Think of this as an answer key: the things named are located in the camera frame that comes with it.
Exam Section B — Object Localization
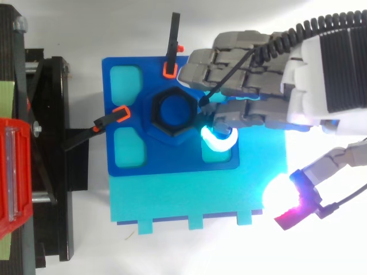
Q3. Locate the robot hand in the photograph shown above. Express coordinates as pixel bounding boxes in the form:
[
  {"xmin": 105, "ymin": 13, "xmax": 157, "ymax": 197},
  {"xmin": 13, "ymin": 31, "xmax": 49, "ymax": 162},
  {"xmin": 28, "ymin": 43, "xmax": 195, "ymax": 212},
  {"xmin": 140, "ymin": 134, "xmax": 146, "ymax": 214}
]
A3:
[{"xmin": 177, "ymin": 27, "xmax": 367, "ymax": 231}]

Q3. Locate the black hex nut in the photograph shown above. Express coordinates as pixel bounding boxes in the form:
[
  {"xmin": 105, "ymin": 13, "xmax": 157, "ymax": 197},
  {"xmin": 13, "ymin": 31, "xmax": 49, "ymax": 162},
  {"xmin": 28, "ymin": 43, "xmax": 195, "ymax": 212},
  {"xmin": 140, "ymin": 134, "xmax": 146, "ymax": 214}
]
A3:
[{"xmin": 150, "ymin": 87, "xmax": 199, "ymax": 138}]

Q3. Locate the blue plate with square hollows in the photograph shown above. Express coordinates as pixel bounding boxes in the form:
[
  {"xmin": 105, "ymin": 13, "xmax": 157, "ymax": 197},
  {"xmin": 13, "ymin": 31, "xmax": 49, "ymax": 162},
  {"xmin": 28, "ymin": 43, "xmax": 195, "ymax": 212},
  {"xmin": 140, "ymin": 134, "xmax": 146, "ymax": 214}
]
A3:
[{"xmin": 101, "ymin": 56, "xmax": 240, "ymax": 176}]

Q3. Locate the turquoise plate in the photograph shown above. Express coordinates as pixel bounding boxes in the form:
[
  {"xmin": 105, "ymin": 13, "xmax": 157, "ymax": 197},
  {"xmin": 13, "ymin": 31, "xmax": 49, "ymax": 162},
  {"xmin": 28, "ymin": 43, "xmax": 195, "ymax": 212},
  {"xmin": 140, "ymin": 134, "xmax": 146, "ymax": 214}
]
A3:
[{"xmin": 108, "ymin": 94, "xmax": 288, "ymax": 235}]

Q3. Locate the black-and-orange clip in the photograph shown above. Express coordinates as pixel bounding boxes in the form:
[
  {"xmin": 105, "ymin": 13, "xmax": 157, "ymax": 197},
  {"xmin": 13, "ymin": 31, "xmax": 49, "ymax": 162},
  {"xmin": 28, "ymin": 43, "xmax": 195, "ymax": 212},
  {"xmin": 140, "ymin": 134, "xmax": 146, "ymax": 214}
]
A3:
[
  {"xmin": 162, "ymin": 12, "xmax": 184, "ymax": 79},
  {"xmin": 61, "ymin": 105, "xmax": 132, "ymax": 152}
]

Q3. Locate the black stand with green tape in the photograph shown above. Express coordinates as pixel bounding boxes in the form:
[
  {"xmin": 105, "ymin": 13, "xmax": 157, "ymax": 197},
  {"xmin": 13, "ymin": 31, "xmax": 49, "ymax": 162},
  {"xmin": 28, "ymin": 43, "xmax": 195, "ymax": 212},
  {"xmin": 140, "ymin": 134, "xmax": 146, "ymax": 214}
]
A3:
[{"xmin": 0, "ymin": 0, "xmax": 89, "ymax": 275}]

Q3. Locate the red bin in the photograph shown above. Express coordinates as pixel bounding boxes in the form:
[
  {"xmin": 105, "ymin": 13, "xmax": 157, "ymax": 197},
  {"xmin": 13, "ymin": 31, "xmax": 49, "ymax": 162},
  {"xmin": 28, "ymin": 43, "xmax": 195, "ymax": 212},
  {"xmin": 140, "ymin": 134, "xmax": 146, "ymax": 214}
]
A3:
[{"xmin": 0, "ymin": 116, "xmax": 33, "ymax": 239}]

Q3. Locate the thin black cable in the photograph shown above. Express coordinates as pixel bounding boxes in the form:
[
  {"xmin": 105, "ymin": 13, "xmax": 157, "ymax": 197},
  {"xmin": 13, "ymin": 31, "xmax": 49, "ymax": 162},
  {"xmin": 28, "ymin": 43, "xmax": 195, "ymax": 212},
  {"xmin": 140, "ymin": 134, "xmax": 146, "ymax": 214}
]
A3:
[
  {"xmin": 198, "ymin": 47, "xmax": 258, "ymax": 107},
  {"xmin": 320, "ymin": 183, "xmax": 367, "ymax": 215}
]

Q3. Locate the black coiled cable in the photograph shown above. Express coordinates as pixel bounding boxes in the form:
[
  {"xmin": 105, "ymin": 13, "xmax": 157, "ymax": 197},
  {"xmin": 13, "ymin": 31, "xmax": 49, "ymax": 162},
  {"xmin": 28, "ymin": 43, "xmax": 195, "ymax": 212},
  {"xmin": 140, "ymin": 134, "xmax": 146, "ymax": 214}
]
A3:
[{"xmin": 252, "ymin": 10, "xmax": 367, "ymax": 64}]

